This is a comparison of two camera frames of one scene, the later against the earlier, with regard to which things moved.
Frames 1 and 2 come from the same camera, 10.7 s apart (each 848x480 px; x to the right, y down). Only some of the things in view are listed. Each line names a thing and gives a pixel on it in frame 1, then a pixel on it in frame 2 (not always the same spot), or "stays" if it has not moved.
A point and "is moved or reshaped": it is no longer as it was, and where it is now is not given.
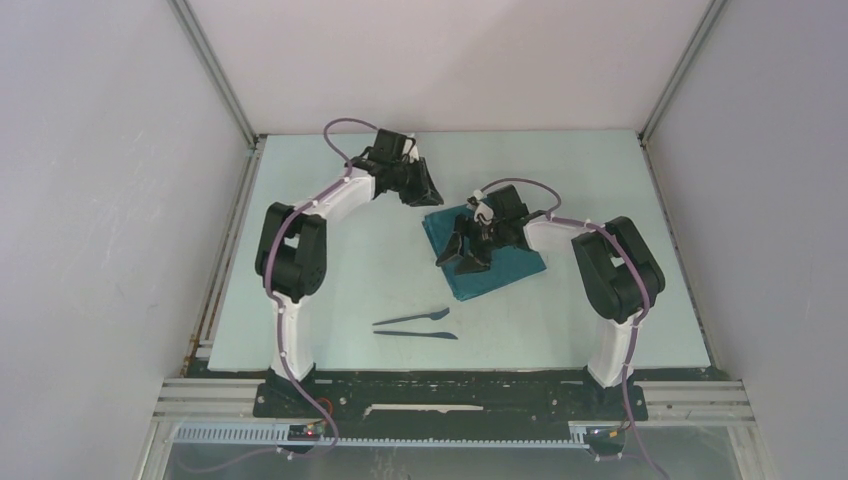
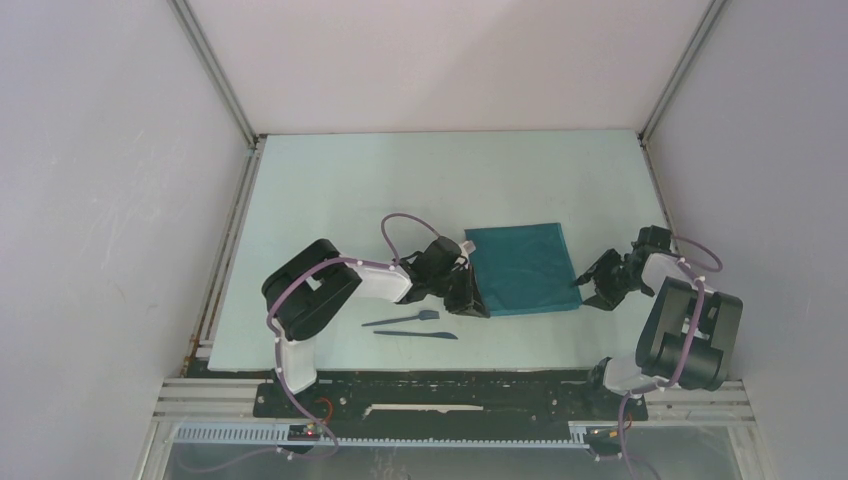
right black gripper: (476, 259) → (597, 272)
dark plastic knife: (444, 335) stays
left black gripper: (423, 193) → (469, 302)
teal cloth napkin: (508, 264) is moved or reshaped
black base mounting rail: (406, 405) stays
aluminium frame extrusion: (196, 401) stays
